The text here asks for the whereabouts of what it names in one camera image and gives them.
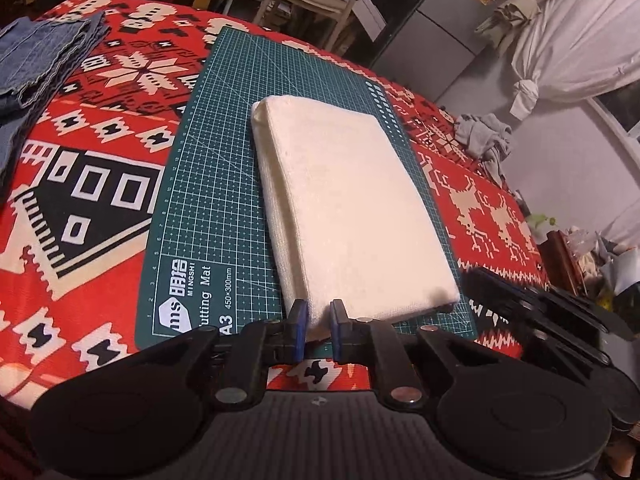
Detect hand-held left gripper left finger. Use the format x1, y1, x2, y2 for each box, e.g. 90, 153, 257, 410
139, 299, 310, 407

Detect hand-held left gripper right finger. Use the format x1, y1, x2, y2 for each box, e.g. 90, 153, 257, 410
329, 299, 501, 407

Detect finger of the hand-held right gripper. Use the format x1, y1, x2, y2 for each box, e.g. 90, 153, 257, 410
472, 266, 636, 341
462, 275, 608, 349

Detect white knit v-neck sweater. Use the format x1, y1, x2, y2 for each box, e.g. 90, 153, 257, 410
250, 94, 461, 343

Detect wooden side table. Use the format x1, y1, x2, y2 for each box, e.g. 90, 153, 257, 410
540, 230, 588, 296

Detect green cutting mat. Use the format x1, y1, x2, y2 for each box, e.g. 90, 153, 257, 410
135, 25, 481, 348

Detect crumpled grey garment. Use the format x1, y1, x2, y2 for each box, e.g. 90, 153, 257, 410
452, 112, 513, 186

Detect tied white curtain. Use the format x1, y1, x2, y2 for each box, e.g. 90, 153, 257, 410
510, 0, 640, 121

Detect grey refrigerator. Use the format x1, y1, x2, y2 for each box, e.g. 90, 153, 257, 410
370, 0, 506, 103

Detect beige hanging cloth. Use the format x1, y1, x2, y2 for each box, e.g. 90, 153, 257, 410
475, 0, 543, 56

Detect red patterned blanket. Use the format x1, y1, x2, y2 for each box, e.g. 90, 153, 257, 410
0, 0, 551, 411

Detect white cardboard box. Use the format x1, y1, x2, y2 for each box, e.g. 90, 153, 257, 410
352, 0, 388, 41

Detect folded blue jeans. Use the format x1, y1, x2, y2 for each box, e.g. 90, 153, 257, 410
0, 10, 111, 196

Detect white window frame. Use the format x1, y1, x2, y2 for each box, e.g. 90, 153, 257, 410
587, 85, 640, 143

